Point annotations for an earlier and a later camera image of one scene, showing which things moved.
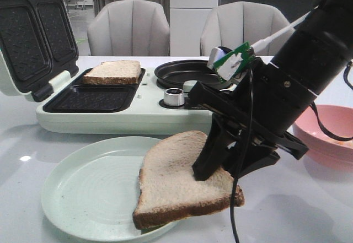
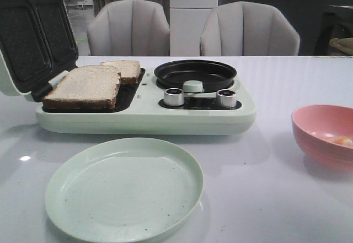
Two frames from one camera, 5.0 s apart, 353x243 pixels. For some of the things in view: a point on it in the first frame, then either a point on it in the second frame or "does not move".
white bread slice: x=122 y=72 does not move
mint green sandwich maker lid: x=38 y=40 does not move
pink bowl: x=322 y=147 does not move
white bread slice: x=169 y=192 → x=86 y=87
